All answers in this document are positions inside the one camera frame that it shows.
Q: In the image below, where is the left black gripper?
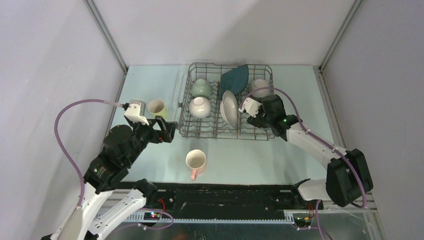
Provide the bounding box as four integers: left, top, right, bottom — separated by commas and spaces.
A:
124, 114, 178, 165

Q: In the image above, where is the yellow green mug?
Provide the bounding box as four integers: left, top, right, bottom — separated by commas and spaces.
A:
147, 99, 168, 119

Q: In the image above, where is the pink white bowl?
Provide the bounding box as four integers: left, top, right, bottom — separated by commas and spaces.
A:
250, 79, 270, 98

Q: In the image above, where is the white ceramic bowl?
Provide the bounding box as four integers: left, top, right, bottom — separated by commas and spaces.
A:
189, 96, 212, 119

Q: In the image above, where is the pink mug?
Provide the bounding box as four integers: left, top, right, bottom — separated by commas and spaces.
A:
185, 149, 207, 181

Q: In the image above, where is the white scalloped plate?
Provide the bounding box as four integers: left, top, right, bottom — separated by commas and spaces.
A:
220, 90, 239, 129

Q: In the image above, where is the teal square plate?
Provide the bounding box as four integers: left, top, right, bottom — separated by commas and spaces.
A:
219, 64, 249, 98

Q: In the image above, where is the pale green ceramic bowl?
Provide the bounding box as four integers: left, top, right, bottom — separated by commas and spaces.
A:
190, 78, 213, 98

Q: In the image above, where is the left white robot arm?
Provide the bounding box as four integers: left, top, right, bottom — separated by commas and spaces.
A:
43, 116, 178, 240

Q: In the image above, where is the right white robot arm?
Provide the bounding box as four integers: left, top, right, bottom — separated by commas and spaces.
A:
239, 94, 374, 209

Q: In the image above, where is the left controller board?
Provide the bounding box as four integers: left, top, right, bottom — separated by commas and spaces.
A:
143, 211, 162, 221

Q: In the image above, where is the controller board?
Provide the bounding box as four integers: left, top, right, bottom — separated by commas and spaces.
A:
143, 211, 162, 221
293, 217, 313, 229

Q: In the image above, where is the right controller board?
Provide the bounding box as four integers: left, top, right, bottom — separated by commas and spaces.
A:
293, 217, 313, 229

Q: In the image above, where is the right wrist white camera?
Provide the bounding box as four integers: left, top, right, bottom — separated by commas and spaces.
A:
238, 96, 262, 118

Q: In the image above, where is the wrist white camera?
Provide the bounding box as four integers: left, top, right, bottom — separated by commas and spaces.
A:
238, 96, 262, 118
124, 100, 150, 126

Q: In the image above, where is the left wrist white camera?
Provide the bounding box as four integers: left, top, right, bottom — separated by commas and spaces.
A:
124, 100, 150, 126

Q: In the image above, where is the grey wire dish rack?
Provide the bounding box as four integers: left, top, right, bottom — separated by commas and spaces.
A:
178, 62, 275, 141

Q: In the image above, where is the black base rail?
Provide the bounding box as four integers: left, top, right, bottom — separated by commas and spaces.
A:
146, 182, 324, 221

